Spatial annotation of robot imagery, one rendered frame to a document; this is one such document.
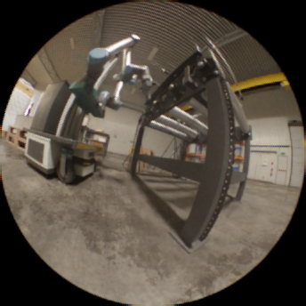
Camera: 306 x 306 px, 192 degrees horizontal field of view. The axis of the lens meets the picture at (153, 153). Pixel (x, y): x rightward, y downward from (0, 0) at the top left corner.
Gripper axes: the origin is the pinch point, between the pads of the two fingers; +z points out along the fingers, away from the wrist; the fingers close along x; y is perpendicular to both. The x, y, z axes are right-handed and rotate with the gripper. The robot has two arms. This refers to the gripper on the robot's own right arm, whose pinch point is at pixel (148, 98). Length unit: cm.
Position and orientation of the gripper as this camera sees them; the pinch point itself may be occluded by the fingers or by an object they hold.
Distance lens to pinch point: 79.2
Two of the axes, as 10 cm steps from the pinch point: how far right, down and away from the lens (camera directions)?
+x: 3.7, 1.5, -9.2
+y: -9.2, 2.0, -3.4
